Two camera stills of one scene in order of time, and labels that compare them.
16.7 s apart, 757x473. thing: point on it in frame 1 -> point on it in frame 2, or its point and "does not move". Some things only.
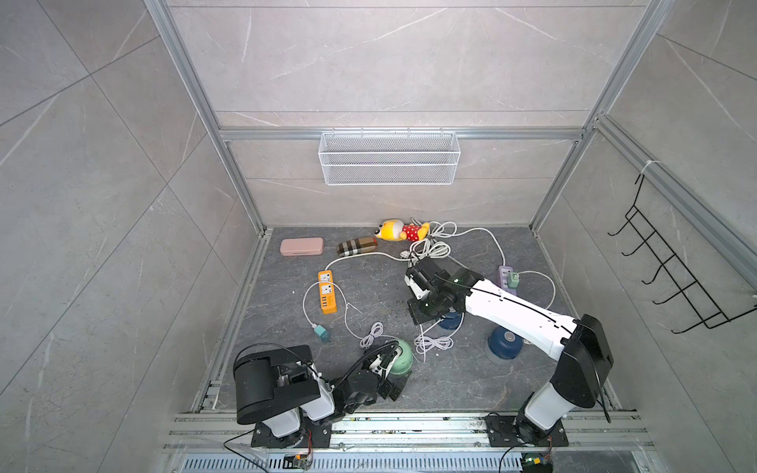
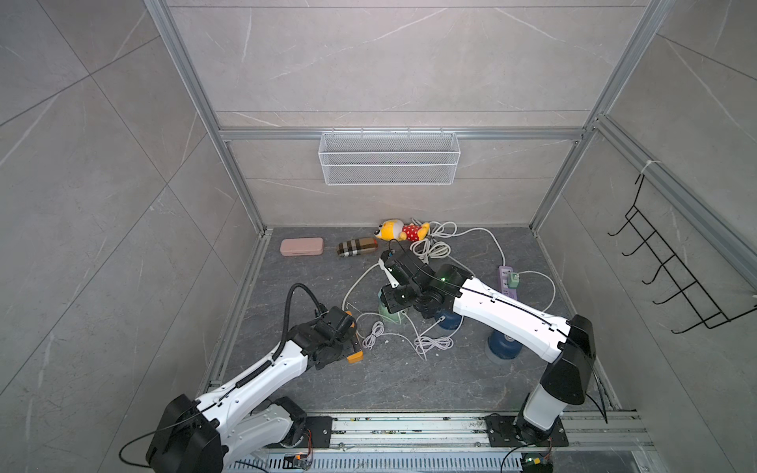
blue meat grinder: x=451 y=320 does not move
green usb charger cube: x=514 y=280 does not move
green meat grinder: x=402 y=366 -> x=396 y=315
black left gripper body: x=387 y=389 -> x=344 y=347
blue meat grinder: x=505 y=343 does not move
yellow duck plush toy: x=396 y=230 does not move
